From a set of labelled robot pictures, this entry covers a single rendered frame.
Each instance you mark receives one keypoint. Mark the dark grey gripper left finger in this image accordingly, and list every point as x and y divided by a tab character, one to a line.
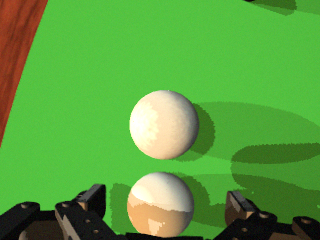
27	221

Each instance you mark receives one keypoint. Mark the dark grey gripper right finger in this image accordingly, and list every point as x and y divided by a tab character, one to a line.
238	208

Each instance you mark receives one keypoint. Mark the green rectangular mat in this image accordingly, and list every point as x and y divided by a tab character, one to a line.
251	68

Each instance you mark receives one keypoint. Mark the white ball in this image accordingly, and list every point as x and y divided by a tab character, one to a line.
160	204
164	124

